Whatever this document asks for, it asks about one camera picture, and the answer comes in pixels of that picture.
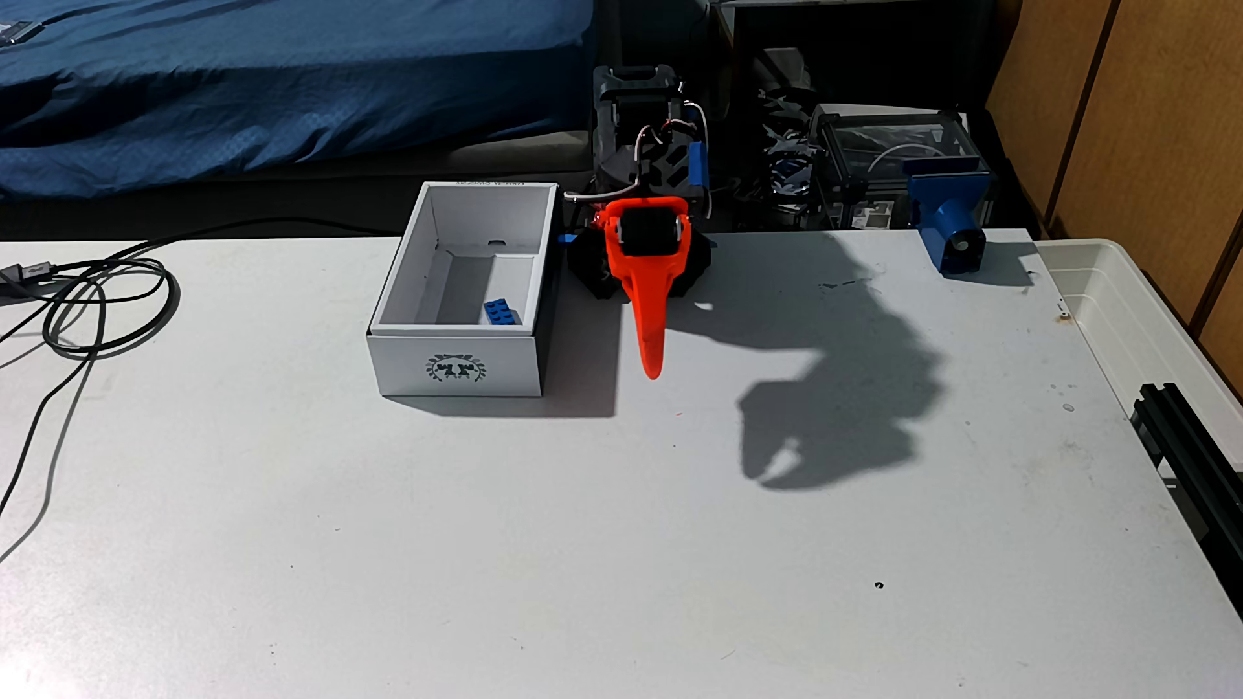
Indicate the blue toy brick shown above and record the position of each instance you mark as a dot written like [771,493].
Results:
[502,312]

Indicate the white cardboard box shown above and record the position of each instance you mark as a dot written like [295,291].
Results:
[456,364]

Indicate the bed with blue cover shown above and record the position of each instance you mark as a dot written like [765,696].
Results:
[291,87]

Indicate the white plastic bin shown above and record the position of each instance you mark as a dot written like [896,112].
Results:
[1136,320]

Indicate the wooden wardrobe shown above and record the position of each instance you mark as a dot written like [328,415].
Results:
[1146,126]

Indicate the black aluminium extrusion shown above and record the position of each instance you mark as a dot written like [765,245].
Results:
[1194,456]

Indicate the grey flat device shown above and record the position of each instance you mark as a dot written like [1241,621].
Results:
[17,32]

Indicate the transparent box black frame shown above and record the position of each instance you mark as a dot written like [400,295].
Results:
[884,155]

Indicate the blue printed camera mount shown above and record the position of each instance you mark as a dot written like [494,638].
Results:
[947,209]

